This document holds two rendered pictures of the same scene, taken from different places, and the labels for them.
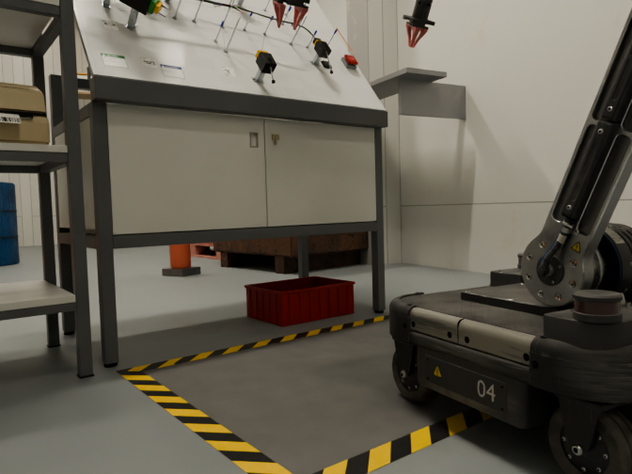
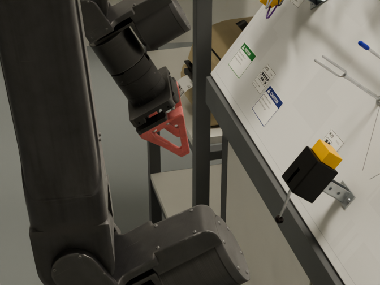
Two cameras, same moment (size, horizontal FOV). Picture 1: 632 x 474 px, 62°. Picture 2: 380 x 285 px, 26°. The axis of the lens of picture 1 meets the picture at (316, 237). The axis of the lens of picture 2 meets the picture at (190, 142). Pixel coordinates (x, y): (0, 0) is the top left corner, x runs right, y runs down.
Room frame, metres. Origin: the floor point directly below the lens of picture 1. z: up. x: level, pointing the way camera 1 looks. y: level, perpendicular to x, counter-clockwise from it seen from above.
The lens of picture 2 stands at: (2.10, -0.86, 1.65)
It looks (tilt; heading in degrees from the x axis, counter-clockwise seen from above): 31 degrees down; 112
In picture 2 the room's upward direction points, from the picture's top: straight up
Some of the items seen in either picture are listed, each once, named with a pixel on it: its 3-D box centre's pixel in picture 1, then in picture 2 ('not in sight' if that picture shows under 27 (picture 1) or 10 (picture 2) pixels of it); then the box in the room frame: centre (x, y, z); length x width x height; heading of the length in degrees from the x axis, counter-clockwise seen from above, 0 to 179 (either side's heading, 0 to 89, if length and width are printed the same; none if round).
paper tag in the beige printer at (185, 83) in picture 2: (6, 118); (184, 86); (1.39, 0.81, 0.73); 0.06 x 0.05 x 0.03; 131
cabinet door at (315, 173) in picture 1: (323, 173); not in sight; (2.08, -0.04, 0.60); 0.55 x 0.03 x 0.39; 127
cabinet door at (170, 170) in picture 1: (194, 171); (270, 259); (1.75, 0.40, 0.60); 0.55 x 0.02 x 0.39; 127
